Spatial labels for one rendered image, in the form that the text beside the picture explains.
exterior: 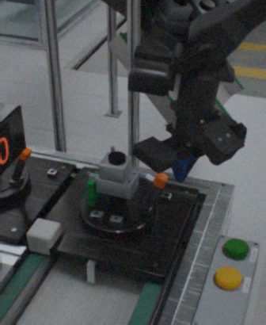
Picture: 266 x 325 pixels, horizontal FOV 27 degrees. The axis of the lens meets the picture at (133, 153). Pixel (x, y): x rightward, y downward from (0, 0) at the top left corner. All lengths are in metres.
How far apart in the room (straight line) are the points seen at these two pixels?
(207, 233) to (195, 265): 0.08
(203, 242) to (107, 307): 0.20
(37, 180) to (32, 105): 0.53
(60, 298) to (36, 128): 0.65
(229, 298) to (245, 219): 0.33
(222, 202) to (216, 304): 0.25
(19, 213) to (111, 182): 0.19
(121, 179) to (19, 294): 0.24
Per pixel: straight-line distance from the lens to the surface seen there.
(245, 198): 1.25
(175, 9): 1.05
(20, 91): 1.69
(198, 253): 0.96
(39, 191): 1.07
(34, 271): 0.95
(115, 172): 0.93
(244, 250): 0.95
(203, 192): 1.08
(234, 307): 0.88
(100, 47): 2.12
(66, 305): 0.93
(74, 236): 0.97
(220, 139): 0.83
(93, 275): 0.93
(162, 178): 0.92
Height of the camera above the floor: 1.61
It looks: 33 degrees down
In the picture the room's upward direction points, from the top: straight up
